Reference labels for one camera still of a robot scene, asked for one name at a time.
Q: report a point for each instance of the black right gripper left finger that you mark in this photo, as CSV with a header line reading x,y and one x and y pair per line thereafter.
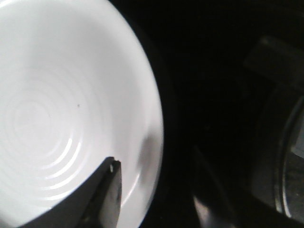
x,y
68,212

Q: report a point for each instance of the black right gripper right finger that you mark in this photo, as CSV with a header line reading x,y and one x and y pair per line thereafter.
x,y
112,195

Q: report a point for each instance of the white round plate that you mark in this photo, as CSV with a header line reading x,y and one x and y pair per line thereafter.
x,y
75,87

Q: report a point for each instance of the black glass gas cooktop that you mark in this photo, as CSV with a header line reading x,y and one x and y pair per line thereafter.
x,y
234,140

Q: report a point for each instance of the right black burner grate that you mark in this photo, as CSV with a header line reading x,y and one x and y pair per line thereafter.
x,y
278,61

